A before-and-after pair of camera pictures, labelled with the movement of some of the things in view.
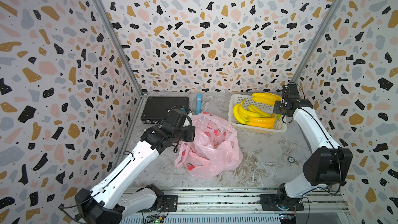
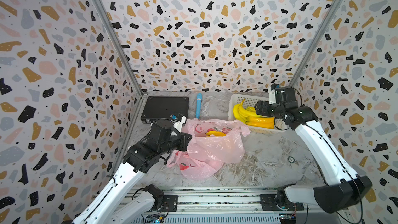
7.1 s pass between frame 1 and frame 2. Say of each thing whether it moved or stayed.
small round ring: stayed
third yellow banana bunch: stayed
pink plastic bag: moved
